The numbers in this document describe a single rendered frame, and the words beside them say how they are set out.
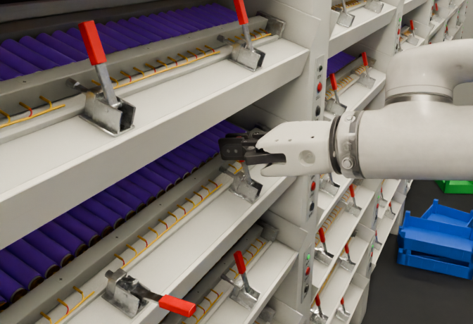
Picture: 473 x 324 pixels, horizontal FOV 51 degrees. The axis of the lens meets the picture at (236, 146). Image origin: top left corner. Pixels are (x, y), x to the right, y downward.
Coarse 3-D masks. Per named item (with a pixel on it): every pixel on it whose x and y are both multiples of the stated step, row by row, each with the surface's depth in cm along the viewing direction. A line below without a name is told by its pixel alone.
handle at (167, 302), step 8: (136, 288) 49; (136, 296) 48; (144, 296) 48; (152, 296) 48; (160, 296) 48; (168, 296) 47; (160, 304) 47; (168, 304) 46; (176, 304) 46; (184, 304) 46; (192, 304) 46; (176, 312) 46; (184, 312) 45; (192, 312) 46
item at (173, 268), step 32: (224, 192) 71; (160, 224) 61; (192, 224) 63; (224, 224) 65; (128, 256) 55; (160, 256) 57; (192, 256) 58; (160, 288) 53; (96, 320) 47; (128, 320) 48
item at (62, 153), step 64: (0, 0) 48; (64, 0) 54; (128, 0) 64; (192, 0) 75; (256, 0) 80; (0, 64) 42; (64, 64) 46; (128, 64) 50; (192, 64) 60; (256, 64) 63; (0, 128) 38; (64, 128) 40; (128, 128) 43; (192, 128) 52; (0, 192) 32; (64, 192) 37
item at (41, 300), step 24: (216, 168) 71; (240, 168) 76; (168, 192) 63; (192, 192) 67; (144, 216) 58; (120, 240) 54; (144, 240) 56; (72, 264) 49; (96, 264) 51; (48, 288) 46; (72, 288) 48; (24, 312) 43; (48, 312) 46
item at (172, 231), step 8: (248, 168) 77; (216, 192) 69; (208, 200) 67; (200, 208) 65; (192, 216) 63; (176, 224) 61; (184, 224) 62; (168, 232) 59; (160, 240) 58; (152, 248) 56; (144, 256) 55; (128, 264) 53; (136, 264) 54; (96, 288) 50; (104, 288) 50; (96, 296) 49; (80, 304) 47; (88, 304) 48; (72, 312) 46; (56, 320) 45; (64, 320) 45
